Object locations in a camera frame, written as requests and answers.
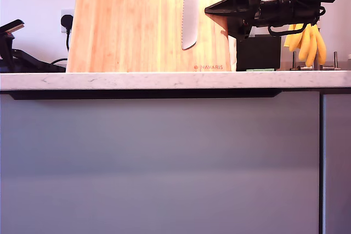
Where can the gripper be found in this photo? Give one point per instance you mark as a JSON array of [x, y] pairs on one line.
[[12, 25], [274, 9]]

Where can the wooden magnetic knife block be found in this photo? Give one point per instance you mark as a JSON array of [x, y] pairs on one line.
[[123, 34]]

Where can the serrated bread knife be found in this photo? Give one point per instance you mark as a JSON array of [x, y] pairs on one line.
[[189, 23]]

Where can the white plastic container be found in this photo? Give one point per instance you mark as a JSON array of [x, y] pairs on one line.
[[233, 53]]

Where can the black contact grill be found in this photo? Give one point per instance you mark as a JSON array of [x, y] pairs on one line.
[[41, 67]]

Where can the black sink caddy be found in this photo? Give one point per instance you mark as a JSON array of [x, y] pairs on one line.
[[259, 53]]

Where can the green sponge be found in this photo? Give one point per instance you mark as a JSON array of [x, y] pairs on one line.
[[260, 69]]

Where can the yellow rubber glove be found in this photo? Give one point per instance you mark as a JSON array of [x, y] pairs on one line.
[[310, 50]]

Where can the steel kitchen faucet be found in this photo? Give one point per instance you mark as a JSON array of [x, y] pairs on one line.
[[317, 61]]

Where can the grey drawer front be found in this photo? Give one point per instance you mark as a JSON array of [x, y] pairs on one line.
[[164, 162]]

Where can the grey cabinet door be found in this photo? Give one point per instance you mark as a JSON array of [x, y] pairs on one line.
[[338, 162]]

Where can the white wall socket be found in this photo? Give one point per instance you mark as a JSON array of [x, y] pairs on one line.
[[63, 12]]

